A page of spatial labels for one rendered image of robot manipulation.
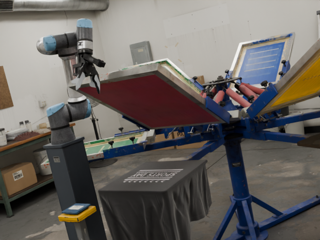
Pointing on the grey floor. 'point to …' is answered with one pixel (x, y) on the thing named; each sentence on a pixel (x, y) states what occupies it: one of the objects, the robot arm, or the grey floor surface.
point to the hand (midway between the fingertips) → (89, 92)
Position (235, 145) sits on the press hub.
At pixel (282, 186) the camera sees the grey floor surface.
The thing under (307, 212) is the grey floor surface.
